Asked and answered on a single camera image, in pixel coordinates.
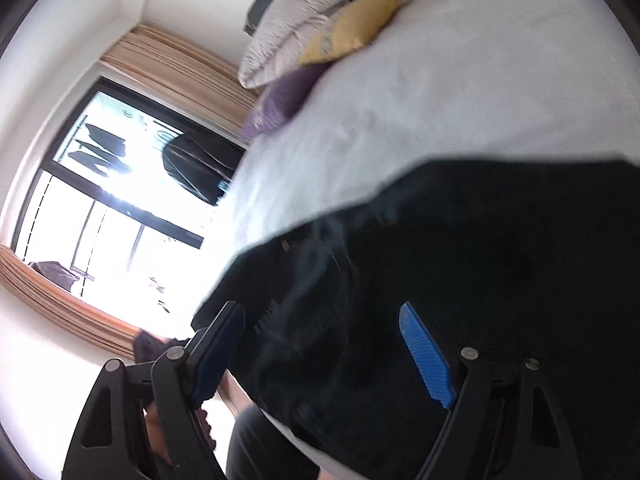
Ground yellow cushion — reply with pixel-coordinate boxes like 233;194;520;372
296;0;413;67

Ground dark hanging clothes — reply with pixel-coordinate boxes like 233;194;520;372
65;122;131;177

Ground black framed window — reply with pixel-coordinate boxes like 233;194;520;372
12;76;251;351

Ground person's leg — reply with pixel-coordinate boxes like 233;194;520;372
225;405;321;480

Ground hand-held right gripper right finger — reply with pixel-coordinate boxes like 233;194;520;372
398;301;583;480

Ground black leather jacket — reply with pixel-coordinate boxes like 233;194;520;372
161;132;241;206

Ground black pants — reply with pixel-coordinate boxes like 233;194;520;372
190;157;640;471

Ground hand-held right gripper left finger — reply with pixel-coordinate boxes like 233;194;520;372
62;301;246;480

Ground beige curtain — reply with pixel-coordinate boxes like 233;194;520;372
0;245;141;361
100;24;261;148

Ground purple cushion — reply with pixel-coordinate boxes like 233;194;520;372
239;62;328;142

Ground bed with white sheet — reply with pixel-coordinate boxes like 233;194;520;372
197;0;640;480

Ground dark cloth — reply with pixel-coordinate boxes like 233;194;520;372
132;329;188;363

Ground folded white duvet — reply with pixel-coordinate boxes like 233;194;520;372
239;0;373;90

